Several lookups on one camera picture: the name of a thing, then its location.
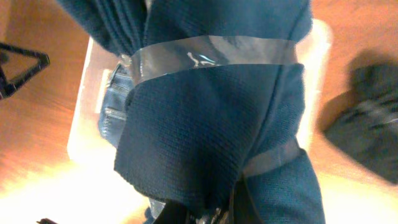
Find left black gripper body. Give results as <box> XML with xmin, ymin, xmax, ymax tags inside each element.
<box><xmin>1</xmin><ymin>42</ymin><xmax>50</xmax><ymax>100</ymax></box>

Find dark blue jeans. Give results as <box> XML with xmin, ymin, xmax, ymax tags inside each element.
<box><xmin>98</xmin><ymin>63</ymin><xmax>134</xmax><ymax>147</ymax></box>

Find blue taped sweater bundle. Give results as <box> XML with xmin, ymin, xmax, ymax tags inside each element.
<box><xmin>62</xmin><ymin>0</ymin><xmax>325</xmax><ymax>223</ymax></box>

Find clear plastic storage bin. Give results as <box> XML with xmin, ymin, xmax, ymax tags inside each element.
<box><xmin>67</xmin><ymin>19</ymin><xmax>333</xmax><ymax>166</ymax></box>

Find small black taped cloth roll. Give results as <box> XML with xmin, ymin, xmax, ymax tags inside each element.
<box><xmin>324</xmin><ymin>64</ymin><xmax>397</xmax><ymax>185</ymax></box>

